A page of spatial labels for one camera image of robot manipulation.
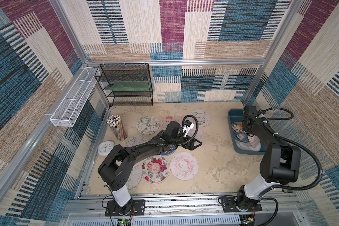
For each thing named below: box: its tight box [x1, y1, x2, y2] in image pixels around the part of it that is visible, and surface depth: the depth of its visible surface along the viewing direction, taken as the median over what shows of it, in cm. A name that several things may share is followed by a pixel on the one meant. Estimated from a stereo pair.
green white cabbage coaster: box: [136, 115, 161, 136], surface depth 110 cm
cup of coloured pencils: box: [106, 114, 129, 141], surface depth 90 cm
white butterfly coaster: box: [126, 163, 143, 191], surface depth 85 cm
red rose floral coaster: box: [141, 154, 170, 185], surface depth 88 cm
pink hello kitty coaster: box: [169, 151, 200, 181], surface depth 89 cm
